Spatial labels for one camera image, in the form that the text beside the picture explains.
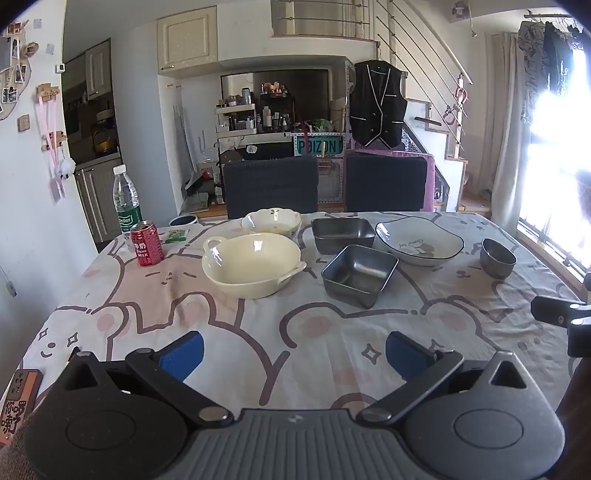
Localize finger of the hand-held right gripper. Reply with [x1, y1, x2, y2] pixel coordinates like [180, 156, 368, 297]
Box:
[530, 295, 591, 329]

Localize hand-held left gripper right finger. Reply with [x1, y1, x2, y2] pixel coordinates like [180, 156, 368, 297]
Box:
[358, 331, 532, 426]

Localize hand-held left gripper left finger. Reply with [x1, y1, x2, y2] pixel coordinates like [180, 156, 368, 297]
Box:
[62, 331, 234, 426]

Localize round steel bowl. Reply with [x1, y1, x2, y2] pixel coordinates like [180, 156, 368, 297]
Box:
[479, 237, 518, 280]

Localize square steel tray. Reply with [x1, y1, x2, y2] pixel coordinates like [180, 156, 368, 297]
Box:
[321, 244, 400, 309]
[310, 217, 376, 254]

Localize cream bowl with handles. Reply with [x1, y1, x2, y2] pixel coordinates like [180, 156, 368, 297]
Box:
[202, 233, 307, 299]

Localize white plate with dark rim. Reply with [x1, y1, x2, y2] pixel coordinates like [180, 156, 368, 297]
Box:
[375, 217, 465, 267]

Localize white flower-print bowl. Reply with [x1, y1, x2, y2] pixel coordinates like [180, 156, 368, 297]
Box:
[241, 208, 303, 246]

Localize person's right forearm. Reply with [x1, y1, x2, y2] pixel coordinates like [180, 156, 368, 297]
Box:
[555, 359, 591, 416]

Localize bear-print tablecloth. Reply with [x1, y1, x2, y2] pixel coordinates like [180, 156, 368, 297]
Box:
[21, 211, 587, 416]

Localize red drink can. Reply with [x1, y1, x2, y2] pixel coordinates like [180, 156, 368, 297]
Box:
[130, 220, 164, 267]

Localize wooden side table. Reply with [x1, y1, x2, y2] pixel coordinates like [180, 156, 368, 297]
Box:
[178, 191, 227, 217]

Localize clear water bottle green label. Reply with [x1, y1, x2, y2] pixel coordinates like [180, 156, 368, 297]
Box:
[112, 165, 144, 250]

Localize dark blue chair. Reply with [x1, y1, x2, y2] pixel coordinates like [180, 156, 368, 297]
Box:
[222, 157, 320, 220]
[344, 152, 428, 213]

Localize grey kitchen cabinet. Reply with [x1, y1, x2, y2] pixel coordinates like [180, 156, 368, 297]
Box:
[74, 157, 123, 243]

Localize cream curtain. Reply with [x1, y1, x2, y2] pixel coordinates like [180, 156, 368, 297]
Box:
[489, 32, 525, 217]

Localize yellow kettle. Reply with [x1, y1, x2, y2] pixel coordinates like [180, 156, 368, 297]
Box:
[93, 130, 116, 155]

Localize teal sign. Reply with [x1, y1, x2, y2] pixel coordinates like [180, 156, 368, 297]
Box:
[294, 133, 345, 158]

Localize white shelf rack with bottles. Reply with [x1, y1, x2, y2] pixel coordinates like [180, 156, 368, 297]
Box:
[215, 104, 257, 137]

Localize hanging dark clothes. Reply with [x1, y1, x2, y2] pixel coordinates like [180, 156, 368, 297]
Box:
[517, 16, 578, 125]

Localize black vest with white trim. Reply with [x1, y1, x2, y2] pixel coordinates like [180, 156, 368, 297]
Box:
[348, 59, 408, 149]

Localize pink ribbon with plush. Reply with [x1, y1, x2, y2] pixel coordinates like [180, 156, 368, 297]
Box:
[39, 90, 75, 200]

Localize stair railing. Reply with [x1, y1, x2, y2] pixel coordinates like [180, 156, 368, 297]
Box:
[272, 0, 474, 86]

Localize cream wall cabinet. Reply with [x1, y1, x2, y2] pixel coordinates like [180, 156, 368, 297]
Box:
[157, 6, 219, 75]

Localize wall photo collage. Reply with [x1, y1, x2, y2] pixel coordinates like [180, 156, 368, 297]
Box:
[0, 18, 41, 121]

